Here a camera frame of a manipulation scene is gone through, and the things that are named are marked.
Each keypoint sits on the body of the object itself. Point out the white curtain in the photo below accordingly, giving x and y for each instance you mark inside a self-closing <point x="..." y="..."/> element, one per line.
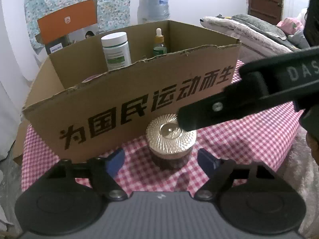
<point x="18" y="70"/>

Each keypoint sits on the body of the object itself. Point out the pink checkered tablecloth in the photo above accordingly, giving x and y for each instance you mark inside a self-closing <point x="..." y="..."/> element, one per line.
<point x="266" y="136"/>

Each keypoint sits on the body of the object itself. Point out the orange product box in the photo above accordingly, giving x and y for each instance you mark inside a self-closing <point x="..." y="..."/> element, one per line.
<point x="68" y="25"/>

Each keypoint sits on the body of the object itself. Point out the white capped plastic bottle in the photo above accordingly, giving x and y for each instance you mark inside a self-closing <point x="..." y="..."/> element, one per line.
<point x="116" y="50"/>

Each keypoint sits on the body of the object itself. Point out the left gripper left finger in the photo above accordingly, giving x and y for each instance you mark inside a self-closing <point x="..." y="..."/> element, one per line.
<point x="100" y="172"/>

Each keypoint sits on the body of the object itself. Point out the brown cardboard box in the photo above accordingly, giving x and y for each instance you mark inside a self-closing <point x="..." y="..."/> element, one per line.
<point x="81" y="110"/>

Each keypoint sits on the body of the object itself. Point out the glass dropper bottle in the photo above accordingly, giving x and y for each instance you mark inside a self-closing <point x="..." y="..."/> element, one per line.
<point x="159" y="46"/>

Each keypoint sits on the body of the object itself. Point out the water dispenser bottle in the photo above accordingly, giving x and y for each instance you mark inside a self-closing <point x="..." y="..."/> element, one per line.
<point x="152" y="11"/>

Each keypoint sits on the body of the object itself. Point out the grey folded blankets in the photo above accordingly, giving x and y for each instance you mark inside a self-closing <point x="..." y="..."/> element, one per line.
<point x="259" y="38"/>

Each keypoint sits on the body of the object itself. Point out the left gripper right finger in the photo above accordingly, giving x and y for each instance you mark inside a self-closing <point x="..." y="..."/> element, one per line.
<point x="222" y="173"/>

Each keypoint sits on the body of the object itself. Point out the gold lidded glass jar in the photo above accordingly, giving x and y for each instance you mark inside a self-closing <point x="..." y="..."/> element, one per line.
<point x="170" y="145"/>

